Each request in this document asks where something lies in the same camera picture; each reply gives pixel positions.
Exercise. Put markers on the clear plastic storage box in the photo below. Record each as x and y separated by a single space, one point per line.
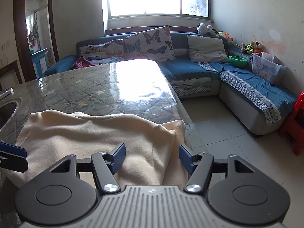
267 70

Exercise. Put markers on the brown green plush toys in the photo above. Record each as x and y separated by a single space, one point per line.
251 47

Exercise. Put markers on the blue cabinet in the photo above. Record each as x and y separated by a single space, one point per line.
39 63

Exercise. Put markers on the blue corner sofa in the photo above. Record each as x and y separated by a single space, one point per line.
190 72

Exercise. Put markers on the green plastic bowl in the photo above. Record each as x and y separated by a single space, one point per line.
237 61

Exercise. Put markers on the cream long-sleeve garment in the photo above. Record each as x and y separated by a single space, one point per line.
83 135

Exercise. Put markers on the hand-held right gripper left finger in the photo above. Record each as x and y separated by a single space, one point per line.
118 158

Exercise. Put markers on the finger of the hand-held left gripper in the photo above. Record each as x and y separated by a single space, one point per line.
11 150

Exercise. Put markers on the plain grey cushion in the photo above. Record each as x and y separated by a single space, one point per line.
206 48

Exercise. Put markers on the panda plush toy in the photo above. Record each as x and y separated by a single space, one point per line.
204 28

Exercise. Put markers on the hanging cloths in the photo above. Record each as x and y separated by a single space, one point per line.
34 34

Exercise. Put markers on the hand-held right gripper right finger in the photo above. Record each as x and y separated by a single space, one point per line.
187 158

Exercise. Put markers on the square butterfly print cushion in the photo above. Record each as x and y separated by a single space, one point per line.
152 44

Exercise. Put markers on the round black induction cooktop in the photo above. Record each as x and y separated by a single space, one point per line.
7 111

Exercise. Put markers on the colourful small toys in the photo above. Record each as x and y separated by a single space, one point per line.
224 36

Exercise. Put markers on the dark brown door frame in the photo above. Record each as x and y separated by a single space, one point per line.
20 40

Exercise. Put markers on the wide butterfly print cushion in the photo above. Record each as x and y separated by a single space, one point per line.
102 51

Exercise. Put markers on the red plastic stool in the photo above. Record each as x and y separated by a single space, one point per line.
295 121

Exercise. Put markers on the pink cloth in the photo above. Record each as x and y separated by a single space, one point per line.
82 63

